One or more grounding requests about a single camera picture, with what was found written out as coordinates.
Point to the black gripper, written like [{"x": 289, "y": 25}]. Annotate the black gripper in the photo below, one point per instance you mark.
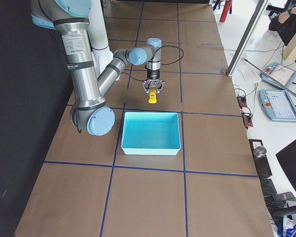
[{"x": 153, "y": 74}]

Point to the yellow beetle toy car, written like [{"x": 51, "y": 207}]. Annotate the yellow beetle toy car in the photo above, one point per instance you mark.
[{"x": 152, "y": 96}]

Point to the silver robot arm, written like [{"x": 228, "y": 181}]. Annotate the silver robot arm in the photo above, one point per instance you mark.
[{"x": 93, "y": 66}]

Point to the turquoise plastic bin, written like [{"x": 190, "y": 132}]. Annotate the turquoise plastic bin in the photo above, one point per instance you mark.
[{"x": 151, "y": 133}]

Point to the black orange connector box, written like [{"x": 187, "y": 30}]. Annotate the black orange connector box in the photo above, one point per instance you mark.
[{"x": 242, "y": 101}]

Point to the red cylinder bottle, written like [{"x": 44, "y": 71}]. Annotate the red cylinder bottle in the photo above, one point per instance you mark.
[{"x": 226, "y": 10}]

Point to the near blue teach pendant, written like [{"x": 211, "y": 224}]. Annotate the near blue teach pendant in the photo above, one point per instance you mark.
[{"x": 277, "y": 105}]

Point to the blue teach pendant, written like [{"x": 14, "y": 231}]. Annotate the blue teach pendant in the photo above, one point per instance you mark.
[
  {"x": 277, "y": 105},
  {"x": 282, "y": 74}
]

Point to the far blue teach pendant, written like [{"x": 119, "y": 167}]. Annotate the far blue teach pendant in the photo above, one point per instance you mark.
[{"x": 282, "y": 74}]

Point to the black flat stand base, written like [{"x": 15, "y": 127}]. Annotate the black flat stand base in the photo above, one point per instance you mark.
[{"x": 261, "y": 164}]

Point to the seated person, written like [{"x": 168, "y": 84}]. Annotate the seated person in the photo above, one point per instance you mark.
[{"x": 285, "y": 25}]

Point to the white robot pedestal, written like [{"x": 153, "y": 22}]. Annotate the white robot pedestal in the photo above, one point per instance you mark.
[{"x": 100, "y": 50}]

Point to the aluminium frame post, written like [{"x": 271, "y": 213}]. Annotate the aluminium frame post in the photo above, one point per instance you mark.
[{"x": 252, "y": 24}]

